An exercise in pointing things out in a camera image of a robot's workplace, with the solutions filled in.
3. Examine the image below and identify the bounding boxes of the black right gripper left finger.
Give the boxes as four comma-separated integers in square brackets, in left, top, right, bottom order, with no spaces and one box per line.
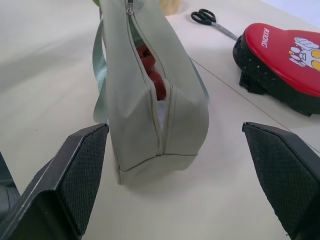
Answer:
[0,122,110,240]

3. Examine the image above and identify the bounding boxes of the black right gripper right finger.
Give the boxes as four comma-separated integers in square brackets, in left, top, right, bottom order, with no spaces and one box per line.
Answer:
[241,121,320,240]

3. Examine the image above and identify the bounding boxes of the pale green zippered bag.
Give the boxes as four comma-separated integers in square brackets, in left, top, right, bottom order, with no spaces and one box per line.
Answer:
[92,0,211,186]

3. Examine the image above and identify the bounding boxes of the red item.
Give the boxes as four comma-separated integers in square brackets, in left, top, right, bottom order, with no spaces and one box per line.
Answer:
[136,45,169,101]

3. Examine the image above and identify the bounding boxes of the dark grey robot part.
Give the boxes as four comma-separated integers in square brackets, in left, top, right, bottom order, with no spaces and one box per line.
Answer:
[0,151,21,221]

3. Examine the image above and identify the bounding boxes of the red and black punching pad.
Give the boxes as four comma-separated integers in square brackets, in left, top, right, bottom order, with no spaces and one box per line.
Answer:
[231,22,320,117]

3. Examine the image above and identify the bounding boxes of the tan round object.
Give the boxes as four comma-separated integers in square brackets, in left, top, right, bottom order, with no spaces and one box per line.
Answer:
[161,0,181,16]

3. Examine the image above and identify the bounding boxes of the black-handled scissors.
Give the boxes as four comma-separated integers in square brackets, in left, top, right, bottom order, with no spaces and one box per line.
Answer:
[190,8,240,41]

